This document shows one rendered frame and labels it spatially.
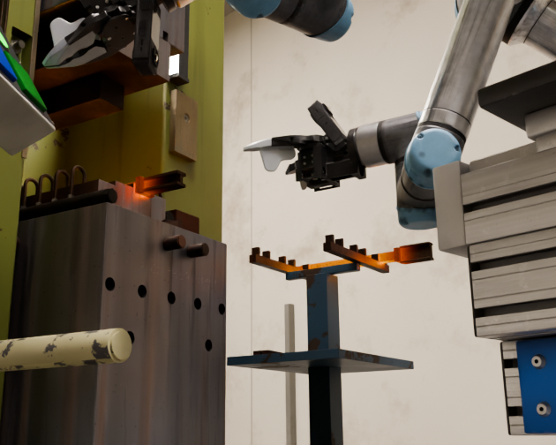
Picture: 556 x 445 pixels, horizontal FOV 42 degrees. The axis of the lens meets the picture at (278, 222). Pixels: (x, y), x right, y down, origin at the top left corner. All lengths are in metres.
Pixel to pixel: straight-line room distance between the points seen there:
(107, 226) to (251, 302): 3.80
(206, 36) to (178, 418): 1.12
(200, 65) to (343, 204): 2.68
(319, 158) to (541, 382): 0.66
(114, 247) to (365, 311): 3.14
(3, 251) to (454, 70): 0.87
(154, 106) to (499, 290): 1.35
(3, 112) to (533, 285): 0.74
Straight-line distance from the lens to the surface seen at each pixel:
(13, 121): 1.13
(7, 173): 1.49
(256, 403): 5.01
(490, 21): 1.17
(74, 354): 1.02
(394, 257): 1.89
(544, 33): 1.34
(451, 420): 4.01
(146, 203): 1.54
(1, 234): 1.46
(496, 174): 0.74
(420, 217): 1.16
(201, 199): 1.94
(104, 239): 1.35
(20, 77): 1.12
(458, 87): 1.10
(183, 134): 1.90
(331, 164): 1.27
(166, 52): 1.72
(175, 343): 1.47
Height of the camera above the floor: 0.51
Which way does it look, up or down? 16 degrees up
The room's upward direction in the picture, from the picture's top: 1 degrees counter-clockwise
